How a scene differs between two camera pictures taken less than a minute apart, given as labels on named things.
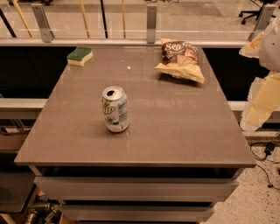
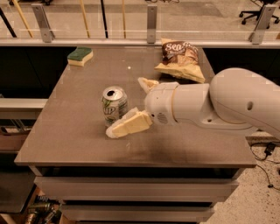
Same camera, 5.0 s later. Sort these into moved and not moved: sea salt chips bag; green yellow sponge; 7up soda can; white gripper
Moved: white gripper
Not moved: green yellow sponge; sea salt chips bag; 7up soda can
